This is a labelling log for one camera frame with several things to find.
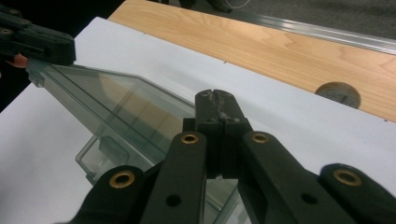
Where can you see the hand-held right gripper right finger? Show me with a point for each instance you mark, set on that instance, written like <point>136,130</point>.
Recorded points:
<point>232,124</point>

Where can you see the white table sheet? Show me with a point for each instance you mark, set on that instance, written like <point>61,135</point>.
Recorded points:
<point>280,124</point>

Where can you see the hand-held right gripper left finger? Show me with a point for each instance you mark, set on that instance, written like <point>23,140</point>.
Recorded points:
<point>210,124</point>

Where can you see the metal floor threshold strip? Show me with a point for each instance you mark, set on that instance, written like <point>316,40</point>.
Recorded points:
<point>327,32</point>

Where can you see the clear grey compartment box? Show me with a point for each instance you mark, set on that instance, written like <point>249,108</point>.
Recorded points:
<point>124,105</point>

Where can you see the wooden table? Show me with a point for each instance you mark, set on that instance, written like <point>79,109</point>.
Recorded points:
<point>264,46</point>

